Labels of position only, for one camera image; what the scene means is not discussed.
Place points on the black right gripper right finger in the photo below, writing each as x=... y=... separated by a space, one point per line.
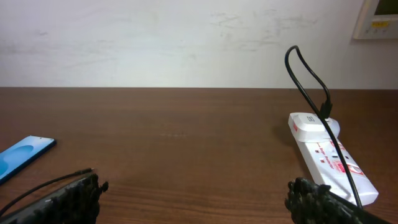
x=316 y=204

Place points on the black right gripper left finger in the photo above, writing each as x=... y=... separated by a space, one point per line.
x=77 y=202

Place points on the blue Galaxy smartphone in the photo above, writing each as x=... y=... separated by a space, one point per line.
x=24 y=152

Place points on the white charger adapter plug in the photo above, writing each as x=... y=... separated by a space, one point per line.
x=307 y=127

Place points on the white power strip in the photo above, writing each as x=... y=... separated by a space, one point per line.
x=327 y=168

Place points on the beige wall control panel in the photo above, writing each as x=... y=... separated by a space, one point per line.
x=377 y=20

